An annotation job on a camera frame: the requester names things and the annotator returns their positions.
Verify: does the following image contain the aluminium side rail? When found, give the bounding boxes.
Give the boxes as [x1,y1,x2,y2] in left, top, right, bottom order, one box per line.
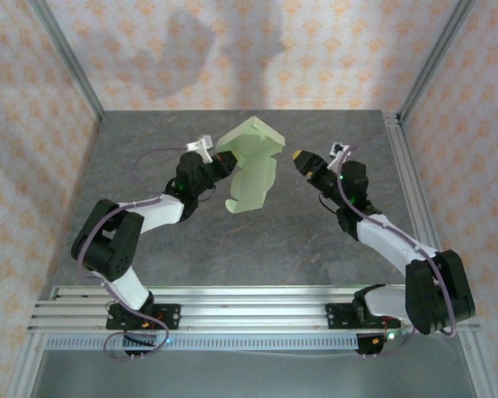
[383,111,457,298]

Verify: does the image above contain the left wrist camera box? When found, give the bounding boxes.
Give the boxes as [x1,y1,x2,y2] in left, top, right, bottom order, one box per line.
[186,133,214,164]

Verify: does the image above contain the aluminium frame post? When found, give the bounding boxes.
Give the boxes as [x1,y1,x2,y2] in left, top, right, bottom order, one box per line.
[7,331,47,398]
[27,0,105,124]
[396,0,478,125]
[458,331,498,398]

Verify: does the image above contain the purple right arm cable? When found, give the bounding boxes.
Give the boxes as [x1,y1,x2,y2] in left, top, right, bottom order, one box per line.
[335,144,458,358]

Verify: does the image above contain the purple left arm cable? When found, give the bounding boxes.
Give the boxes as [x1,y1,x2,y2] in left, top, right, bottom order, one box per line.
[76,145,192,362]

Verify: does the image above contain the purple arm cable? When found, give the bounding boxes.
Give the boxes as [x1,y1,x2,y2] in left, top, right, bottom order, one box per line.
[335,144,458,358]
[76,145,192,362]

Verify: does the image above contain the grey metal panel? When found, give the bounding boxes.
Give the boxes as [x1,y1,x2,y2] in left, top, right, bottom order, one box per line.
[29,350,479,398]

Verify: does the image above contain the green paper box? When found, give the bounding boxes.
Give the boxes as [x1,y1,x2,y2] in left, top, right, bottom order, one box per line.
[215,116,287,216]

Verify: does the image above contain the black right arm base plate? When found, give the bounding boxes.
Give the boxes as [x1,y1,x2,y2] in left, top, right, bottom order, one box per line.
[325,302,401,331]

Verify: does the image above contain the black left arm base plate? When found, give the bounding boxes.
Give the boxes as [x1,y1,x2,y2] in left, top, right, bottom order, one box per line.
[106,303,181,332]

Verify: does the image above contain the grey slotted cable duct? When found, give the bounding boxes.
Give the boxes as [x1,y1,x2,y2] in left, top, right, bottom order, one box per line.
[43,334,360,352]

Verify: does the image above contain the wide aluminium mounting rail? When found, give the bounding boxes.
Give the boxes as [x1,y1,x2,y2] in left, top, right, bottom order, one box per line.
[27,298,481,333]

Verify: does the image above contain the slim aluminium extrusion rail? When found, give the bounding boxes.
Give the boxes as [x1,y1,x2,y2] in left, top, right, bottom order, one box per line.
[51,284,457,300]

